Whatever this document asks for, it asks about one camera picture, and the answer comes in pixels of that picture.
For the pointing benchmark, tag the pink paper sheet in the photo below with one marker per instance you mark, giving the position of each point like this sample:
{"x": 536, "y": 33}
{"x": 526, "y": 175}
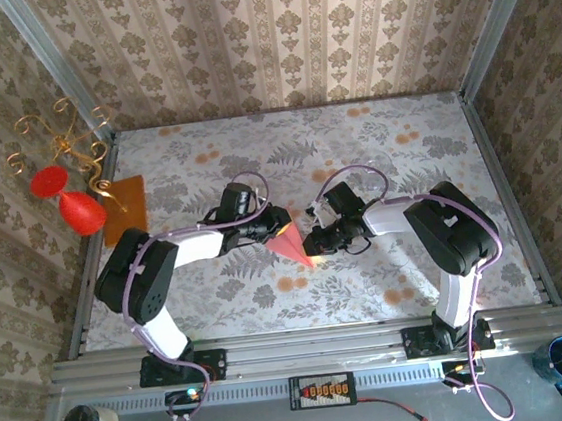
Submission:
{"x": 292, "y": 247}

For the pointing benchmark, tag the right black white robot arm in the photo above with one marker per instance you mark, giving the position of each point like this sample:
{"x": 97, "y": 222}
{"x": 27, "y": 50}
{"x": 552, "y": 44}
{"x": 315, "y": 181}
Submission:
{"x": 449, "y": 233}

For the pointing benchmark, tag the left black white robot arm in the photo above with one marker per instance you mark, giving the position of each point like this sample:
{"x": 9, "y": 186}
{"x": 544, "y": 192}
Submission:
{"x": 137, "y": 281}

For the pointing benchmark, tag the orange square sheet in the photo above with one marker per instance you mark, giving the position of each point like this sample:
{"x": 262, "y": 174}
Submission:
{"x": 122, "y": 227}

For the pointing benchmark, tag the clear glass cup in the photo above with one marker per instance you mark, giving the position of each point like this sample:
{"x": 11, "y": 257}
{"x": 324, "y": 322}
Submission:
{"x": 376, "y": 180}

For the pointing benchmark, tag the floral table cloth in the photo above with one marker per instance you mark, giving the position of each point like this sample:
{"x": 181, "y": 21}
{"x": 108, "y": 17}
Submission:
{"x": 271, "y": 312}

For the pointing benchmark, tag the black connector board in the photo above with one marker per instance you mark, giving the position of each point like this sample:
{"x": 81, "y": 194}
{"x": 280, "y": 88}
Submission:
{"x": 322, "y": 391}

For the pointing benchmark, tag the red goblet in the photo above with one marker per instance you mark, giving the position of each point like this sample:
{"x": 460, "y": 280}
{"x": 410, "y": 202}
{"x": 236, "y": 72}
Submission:
{"x": 80, "y": 211}

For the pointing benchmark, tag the right small circuit board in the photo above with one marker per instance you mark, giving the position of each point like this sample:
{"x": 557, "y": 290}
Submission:
{"x": 456, "y": 370}

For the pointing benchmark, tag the small circuit board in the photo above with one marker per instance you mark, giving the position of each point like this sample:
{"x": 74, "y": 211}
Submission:
{"x": 456, "y": 370}
{"x": 180, "y": 397}

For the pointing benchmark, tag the left small circuit board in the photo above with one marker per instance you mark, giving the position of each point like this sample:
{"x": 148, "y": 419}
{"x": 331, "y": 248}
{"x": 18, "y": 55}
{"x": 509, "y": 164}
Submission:
{"x": 180, "y": 397}

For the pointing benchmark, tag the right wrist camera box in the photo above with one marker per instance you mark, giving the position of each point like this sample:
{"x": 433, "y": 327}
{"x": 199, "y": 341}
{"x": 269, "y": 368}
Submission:
{"x": 345, "y": 199}

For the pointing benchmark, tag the aluminium mounting rail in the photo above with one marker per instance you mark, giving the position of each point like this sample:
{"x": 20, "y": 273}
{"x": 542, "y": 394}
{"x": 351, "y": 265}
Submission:
{"x": 316, "y": 350}

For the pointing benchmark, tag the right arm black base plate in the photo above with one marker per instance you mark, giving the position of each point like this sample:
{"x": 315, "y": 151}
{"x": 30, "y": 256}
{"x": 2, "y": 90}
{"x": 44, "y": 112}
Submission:
{"x": 418, "y": 342}

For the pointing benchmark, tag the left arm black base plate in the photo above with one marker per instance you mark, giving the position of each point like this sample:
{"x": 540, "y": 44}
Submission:
{"x": 212, "y": 366}

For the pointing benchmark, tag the aluminium table side rail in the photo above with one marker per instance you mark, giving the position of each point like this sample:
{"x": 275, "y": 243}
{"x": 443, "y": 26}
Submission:
{"x": 76, "y": 345}
{"x": 487, "y": 148}

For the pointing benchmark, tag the aluminium frame post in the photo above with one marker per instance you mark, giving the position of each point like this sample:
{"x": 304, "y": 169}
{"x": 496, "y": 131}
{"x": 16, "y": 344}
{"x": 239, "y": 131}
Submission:
{"x": 52, "y": 63}
{"x": 497, "y": 17}

